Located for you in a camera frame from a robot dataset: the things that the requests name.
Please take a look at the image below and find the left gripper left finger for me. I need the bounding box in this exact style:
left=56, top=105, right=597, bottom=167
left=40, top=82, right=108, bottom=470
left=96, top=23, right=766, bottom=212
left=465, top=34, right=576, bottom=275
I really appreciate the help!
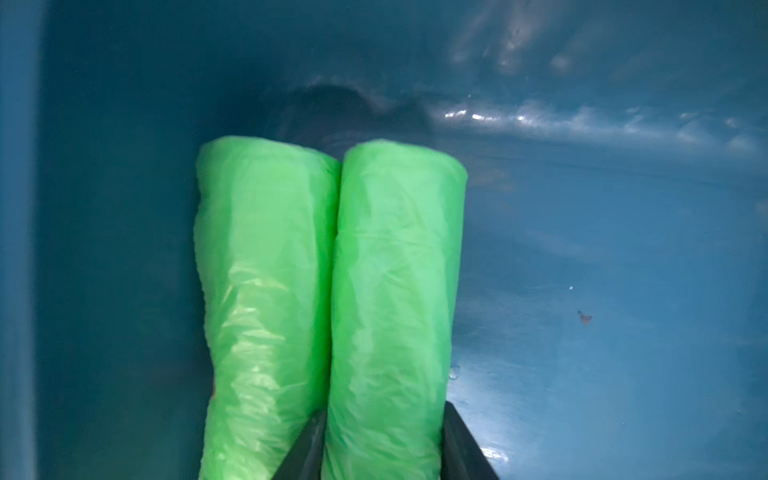
left=272, top=409, right=327, bottom=480

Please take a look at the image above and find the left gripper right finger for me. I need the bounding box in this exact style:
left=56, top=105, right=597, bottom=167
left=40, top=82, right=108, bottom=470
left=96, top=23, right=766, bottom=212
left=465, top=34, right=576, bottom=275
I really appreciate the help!
left=440, top=401, right=499, bottom=480

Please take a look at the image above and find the light green bag roll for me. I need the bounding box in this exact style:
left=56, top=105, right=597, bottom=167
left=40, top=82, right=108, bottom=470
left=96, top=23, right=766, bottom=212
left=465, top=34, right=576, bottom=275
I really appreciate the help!
left=321, top=140, right=468, bottom=479

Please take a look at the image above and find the teal plastic storage box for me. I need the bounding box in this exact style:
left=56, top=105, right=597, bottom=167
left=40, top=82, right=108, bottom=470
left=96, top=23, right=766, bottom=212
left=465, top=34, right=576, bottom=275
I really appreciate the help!
left=1, top=1, right=767, bottom=479

